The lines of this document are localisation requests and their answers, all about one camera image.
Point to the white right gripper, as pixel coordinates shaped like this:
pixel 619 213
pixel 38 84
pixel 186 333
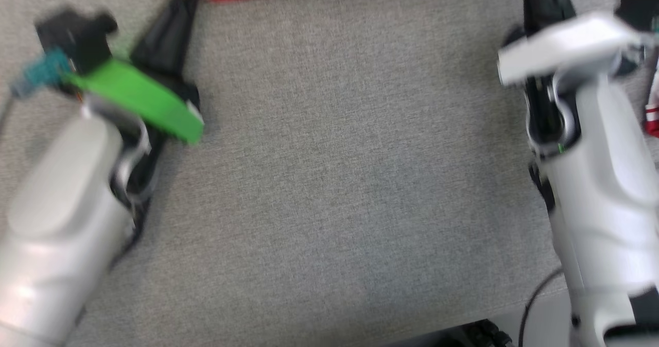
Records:
pixel 566 48

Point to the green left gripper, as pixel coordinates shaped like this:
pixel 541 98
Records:
pixel 139 97

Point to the robot base mecanum wheel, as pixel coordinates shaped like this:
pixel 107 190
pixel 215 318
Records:
pixel 479 335

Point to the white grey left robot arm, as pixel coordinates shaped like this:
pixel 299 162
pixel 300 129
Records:
pixel 56 233

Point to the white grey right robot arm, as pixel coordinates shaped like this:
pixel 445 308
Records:
pixel 602 208

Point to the red white striped cloth piece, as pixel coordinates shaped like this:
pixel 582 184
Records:
pixel 653 107

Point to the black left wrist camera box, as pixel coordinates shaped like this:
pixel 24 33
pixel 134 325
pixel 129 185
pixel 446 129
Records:
pixel 77 35

